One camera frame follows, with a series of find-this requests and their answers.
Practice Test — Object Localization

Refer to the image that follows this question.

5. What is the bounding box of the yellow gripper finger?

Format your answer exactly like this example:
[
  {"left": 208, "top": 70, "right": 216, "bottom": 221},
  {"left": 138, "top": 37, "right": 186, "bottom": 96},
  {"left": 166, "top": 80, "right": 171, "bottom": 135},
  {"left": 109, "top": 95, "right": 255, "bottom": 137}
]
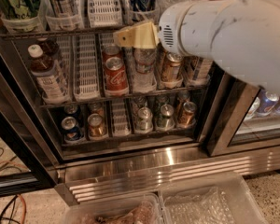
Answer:
[{"left": 113, "top": 21, "right": 160, "bottom": 49}]

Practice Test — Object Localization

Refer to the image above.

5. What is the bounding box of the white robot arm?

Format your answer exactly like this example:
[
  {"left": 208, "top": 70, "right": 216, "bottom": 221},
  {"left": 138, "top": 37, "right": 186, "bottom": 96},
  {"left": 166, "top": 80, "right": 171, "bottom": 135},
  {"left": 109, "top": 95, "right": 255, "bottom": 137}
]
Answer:
[{"left": 113, "top": 0, "right": 280, "bottom": 95}]

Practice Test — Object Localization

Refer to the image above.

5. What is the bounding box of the rear red cola can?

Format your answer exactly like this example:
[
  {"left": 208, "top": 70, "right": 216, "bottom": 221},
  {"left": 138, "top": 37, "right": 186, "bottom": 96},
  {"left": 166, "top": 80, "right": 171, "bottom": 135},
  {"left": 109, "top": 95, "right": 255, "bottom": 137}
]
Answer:
[{"left": 102, "top": 44, "right": 122, "bottom": 63}]

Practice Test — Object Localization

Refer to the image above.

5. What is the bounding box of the red cola can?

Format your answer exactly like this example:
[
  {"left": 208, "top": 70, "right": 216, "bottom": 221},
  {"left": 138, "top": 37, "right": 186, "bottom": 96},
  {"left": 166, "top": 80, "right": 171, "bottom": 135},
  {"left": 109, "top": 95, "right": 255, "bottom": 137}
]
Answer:
[
  {"left": 104, "top": 57, "right": 128, "bottom": 91},
  {"left": 102, "top": 44, "right": 122, "bottom": 63}
]

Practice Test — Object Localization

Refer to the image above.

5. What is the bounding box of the front gold soda can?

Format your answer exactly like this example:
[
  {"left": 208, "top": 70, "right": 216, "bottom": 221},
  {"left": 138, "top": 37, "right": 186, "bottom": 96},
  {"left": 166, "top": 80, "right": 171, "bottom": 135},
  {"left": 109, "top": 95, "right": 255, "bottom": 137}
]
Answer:
[{"left": 161, "top": 52, "right": 183, "bottom": 82}]

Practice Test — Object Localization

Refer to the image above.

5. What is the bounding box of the empty white tray top shelf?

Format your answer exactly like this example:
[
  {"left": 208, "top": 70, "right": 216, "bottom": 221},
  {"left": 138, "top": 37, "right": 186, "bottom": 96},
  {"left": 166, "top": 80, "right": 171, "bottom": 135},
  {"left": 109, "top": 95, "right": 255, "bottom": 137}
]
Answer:
[{"left": 88, "top": 0, "right": 122, "bottom": 28}]

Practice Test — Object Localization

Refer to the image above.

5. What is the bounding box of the empty white tray shelf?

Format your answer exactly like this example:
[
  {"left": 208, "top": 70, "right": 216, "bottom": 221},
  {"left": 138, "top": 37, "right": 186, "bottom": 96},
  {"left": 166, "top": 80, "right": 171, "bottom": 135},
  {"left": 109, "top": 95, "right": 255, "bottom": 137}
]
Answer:
[
  {"left": 73, "top": 35, "right": 100, "bottom": 102},
  {"left": 88, "top": 0, "right": 122, "bottom": 28}
]

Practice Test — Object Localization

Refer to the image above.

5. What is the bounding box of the front red cola can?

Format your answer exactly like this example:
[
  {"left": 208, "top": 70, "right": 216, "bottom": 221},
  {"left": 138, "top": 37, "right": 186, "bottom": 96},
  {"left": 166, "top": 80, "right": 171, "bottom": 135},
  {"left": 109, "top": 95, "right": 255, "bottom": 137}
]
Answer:
[{"left": 104, "top": 57, "right": 128, "bottom": 91}]

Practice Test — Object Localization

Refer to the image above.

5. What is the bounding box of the empty white tray middle shelf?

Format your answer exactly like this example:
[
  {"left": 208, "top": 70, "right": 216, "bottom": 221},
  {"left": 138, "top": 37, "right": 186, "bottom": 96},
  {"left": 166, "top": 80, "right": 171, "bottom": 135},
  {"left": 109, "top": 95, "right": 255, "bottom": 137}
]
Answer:
[{"left": 73, "top": 35, "right": 100, "bottom": 102}]

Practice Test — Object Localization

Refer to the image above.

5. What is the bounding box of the rear bronze can bottom shelf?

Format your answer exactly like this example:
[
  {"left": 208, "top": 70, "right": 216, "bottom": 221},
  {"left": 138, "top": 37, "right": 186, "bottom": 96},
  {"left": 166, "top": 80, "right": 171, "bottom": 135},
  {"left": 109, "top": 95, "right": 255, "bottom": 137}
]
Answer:
[{"left": 89, "top": 103, "right": 105, "bottom": 118}]

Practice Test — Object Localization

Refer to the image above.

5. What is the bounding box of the bronze can shelf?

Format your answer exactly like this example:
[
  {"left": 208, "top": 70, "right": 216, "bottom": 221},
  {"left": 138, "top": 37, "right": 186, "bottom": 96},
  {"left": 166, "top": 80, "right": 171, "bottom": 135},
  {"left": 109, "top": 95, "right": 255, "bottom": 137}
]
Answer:
[
  {"left": 89, "top": 103, "right": 105, "bottom": 118},
  {"left": 88, "top": 113, "right": 106, "bottom": 138}
]

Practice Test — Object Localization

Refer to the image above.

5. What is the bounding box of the front silver can bottom shelf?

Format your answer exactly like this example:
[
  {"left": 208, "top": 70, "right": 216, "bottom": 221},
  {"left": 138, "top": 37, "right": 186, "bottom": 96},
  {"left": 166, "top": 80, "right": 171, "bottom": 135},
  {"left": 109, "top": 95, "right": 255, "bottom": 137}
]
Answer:
[{"left": 136, "top": 107, "right": 153, "bottom": 132}]

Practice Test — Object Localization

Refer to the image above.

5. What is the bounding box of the striped tall can top shelf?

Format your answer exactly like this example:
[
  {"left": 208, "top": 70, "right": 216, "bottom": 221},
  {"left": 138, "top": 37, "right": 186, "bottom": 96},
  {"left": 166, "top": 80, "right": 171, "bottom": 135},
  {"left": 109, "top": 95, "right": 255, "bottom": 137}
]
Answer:
[{"left": 50, "top": 0, "right": 78, "bottom": 18}]

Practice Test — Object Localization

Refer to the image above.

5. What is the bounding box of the front gold can bottom right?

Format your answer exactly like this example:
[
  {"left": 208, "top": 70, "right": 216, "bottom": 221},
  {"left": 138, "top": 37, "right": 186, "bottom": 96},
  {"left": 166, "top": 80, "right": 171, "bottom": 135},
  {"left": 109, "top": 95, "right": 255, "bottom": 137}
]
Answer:
[{"left": 177, "top": 102, "right": 197, "bottom": 126}]

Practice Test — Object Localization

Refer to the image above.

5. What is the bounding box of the rear blue pepsi can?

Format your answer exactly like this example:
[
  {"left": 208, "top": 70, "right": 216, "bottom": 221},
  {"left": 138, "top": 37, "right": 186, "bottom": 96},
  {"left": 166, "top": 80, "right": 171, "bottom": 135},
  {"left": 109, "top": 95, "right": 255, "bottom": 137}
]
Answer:
[{"left": 63, "top": 105, "right": 83, "bottom": 123}]

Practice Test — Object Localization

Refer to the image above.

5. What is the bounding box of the blue pepsi can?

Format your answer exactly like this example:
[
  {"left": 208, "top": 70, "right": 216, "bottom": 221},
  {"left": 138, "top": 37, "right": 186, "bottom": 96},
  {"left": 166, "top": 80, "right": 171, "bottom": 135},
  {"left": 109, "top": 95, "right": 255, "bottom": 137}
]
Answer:
[
  {"left": 61, "top": 117, "right": 83, "bottom": 142},
  {"left": 63, "top": 105, "right": 83, "bottom": 123}
]

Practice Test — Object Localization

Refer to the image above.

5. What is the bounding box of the front bronze can bottom shelf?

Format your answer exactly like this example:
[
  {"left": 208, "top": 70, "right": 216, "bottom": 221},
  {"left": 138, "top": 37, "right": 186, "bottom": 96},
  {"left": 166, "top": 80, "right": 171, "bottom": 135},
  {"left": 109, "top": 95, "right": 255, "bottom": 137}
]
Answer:
[{"left": 88, "top": 113, "right": 106, "bottom": 138}]

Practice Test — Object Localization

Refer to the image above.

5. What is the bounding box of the front blue pepsi can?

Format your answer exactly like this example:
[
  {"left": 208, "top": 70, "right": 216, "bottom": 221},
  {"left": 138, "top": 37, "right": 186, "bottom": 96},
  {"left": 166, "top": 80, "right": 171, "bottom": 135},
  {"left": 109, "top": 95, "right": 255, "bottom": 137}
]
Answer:
[{"left": 61, "top": 117, "right": 83, "bottom": 142}]

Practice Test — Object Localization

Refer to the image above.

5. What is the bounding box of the closed glass fridge door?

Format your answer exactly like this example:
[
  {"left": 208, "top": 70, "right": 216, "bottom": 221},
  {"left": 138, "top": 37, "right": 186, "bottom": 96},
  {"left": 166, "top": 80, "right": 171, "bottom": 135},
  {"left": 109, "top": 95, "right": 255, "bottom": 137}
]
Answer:
[{"left": 207, "top": 0, "right": 280, "bottom": 156}]

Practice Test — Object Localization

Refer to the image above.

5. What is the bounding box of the pepsi can behind glass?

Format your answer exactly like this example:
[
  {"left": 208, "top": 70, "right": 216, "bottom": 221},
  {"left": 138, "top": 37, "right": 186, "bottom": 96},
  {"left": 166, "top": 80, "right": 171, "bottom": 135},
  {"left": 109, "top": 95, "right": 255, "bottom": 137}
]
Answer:
[{"left": 256, "top": 91, "right": 279, "bottom": 117}]

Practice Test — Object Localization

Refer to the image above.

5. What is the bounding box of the steel fridge base grille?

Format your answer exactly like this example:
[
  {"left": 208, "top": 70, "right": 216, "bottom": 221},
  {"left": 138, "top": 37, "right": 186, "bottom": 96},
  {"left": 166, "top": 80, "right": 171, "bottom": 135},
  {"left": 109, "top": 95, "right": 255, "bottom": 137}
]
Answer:
[{"left": 55, "top": 145, "right": 280, "bottom": 205}]

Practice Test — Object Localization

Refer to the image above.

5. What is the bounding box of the clear water bottle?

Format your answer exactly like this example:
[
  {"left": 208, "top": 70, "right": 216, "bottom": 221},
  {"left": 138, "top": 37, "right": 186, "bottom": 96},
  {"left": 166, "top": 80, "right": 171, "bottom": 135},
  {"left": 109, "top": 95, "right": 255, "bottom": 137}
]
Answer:
[{"left": 133, "top": 49, "right": 156, "bottom": 87}]

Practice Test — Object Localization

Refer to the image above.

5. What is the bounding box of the right tea bottle white cap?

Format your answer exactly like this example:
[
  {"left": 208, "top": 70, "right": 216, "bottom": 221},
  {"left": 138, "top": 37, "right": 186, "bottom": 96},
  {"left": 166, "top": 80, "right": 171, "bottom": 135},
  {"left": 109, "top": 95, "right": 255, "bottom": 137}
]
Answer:
[{"left": 189, "top": 56, "right": 213, "bottom": 80}]

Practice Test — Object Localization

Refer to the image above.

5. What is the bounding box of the tea bottle white cap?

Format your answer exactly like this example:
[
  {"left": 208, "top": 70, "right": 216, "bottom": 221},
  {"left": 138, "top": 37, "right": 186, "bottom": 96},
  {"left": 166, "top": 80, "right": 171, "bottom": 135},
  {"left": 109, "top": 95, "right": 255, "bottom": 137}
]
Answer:
[
  {"left": 28, "top": 44, "right": 69, "bottom": 104},
  {"left": 189, "top": 56, "right": 213, "bottom": 80}
]

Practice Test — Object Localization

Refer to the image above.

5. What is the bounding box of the left rear tea bottle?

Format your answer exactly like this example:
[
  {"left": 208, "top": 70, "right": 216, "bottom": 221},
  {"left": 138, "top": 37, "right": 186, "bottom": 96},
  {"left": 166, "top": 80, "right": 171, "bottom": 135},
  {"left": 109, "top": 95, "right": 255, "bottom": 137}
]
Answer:
[{"left": 37, "top": 37, "right": 64, "bottom": 68}]

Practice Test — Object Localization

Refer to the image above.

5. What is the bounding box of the left tea bottle white cap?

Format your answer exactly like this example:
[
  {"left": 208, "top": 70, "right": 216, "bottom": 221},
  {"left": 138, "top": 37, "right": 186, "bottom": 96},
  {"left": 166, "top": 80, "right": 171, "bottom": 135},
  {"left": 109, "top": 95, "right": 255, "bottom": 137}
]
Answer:
[{"left": 28, "top": 44, "right": 69, "bottom": 104}]

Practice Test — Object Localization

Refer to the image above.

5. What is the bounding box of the left clear plastic bin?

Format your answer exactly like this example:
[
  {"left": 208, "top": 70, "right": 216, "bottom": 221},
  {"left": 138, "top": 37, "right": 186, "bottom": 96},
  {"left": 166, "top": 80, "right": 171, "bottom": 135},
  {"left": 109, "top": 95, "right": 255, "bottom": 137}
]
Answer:
[{"left": 61, "top": 193, "right": 164, "bottom": 224}]

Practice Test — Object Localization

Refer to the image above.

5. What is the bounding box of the clear plastic bin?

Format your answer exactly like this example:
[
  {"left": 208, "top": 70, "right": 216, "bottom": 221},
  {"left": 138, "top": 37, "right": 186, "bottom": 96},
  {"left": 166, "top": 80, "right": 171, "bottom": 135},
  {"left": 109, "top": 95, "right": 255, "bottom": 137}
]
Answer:
[
  {"left": 61, "top": 193, "right": 164, "bottom": 224},
  {"left": 158, "top": 172, "right": 268, "bottom": 224}
]

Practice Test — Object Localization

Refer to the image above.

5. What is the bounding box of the right clear plastic bin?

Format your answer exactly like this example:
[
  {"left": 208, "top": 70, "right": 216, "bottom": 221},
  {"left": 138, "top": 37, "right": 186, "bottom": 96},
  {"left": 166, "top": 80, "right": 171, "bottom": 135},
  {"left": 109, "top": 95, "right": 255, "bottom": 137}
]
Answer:
[{"left": 158, "top": 172, "right": 268, "bottom": 224}]

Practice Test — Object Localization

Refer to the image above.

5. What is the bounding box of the bubble wrap sheet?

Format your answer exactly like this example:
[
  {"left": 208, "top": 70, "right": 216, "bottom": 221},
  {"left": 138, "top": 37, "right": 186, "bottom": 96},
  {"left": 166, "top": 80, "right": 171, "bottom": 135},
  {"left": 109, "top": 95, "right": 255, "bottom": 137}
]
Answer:
[{"left": 164, "top": 187, "right": 235, "bottom": 224}]

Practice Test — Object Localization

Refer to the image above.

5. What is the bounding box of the open fridge door frame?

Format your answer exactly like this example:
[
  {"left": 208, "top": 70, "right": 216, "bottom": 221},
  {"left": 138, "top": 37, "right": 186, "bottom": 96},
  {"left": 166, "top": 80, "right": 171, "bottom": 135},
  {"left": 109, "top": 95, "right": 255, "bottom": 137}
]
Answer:
[{"left": 0, "top": 39, "right": 57, "bottom": 197}]

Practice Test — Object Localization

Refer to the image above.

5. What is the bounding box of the orange cable on floor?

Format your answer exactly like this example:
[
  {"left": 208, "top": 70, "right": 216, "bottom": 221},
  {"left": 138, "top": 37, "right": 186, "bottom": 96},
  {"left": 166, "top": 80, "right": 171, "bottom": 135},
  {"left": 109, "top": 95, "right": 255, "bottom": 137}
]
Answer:
[{"left": 0, "top": 160, "right": 31, "bottom": 224}]

